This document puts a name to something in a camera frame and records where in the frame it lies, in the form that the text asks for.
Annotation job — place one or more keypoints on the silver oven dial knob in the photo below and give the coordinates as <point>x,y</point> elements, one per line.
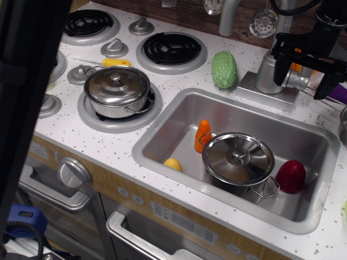
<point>72,174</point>

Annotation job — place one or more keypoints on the grey stove knob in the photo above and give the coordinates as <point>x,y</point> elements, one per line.
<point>78,75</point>
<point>50,106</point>
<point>114,49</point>
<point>141,27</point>

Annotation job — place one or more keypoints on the back right black burner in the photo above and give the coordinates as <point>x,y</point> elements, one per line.
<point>171,53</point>

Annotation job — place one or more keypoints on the red toy egg-shaped vegetable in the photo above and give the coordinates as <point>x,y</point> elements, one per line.
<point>291,177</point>

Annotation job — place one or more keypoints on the back left black burner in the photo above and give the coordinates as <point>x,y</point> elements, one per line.
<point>89,27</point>

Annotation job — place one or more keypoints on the grey stove knob top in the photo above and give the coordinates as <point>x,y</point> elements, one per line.
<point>141,27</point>

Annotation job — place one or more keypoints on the green bumpy toy vegetable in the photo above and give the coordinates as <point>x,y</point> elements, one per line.
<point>224,69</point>

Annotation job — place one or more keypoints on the grey stove knob front left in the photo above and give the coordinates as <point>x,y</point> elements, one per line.
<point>50,106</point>

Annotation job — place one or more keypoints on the hanging silver ladle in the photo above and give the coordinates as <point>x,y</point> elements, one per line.
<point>213,7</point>

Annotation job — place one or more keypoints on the silver faucet lever handle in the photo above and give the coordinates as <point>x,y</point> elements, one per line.
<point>298,80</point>

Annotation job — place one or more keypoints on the hanging silver strainer spoon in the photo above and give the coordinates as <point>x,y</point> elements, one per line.
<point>263,23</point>

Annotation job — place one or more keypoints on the grey stove knob middle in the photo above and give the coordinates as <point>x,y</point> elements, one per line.
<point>114,49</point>

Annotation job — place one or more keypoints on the black foreground camera pole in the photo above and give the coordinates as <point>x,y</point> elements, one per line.
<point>30,36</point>

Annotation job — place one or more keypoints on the purple toy eggplant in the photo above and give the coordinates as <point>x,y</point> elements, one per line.
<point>339,94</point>

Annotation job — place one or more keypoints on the steel pot at right edge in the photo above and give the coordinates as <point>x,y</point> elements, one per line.
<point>342,127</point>

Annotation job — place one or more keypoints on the stainless steel sink basin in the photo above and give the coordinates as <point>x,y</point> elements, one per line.
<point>172,135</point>

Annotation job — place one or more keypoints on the grey dishwasher door handle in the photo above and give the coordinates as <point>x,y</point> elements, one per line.
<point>136,237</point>

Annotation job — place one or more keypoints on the black burner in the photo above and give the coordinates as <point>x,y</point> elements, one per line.
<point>89,27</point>
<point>171,53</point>

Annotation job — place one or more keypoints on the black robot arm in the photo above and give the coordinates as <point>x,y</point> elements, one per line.
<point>332,8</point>

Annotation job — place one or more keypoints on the orange toy carrot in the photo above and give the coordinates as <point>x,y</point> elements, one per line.
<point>203,135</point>

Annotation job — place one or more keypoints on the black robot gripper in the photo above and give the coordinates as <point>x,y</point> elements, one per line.
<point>320,51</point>

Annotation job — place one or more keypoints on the yellow toy corn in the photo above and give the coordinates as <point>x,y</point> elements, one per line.
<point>173,163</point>

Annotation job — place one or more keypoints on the grey oven door handle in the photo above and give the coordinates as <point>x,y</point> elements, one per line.
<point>73,202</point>

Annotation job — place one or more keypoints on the orange toy pepper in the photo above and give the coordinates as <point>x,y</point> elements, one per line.
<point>294,66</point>

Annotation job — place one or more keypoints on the steel pot on stove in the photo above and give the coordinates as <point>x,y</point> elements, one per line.
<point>118,92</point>

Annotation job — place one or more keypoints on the grey stove knob lower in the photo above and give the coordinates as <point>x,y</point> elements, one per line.
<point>78,75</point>

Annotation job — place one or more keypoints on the silver toy faucet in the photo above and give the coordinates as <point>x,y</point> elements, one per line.
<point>259,87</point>

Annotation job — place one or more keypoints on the steel pot in sink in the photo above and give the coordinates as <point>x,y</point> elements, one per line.
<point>240,161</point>

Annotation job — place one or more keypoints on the blue clamp with black cable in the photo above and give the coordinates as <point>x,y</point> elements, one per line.
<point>25,222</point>

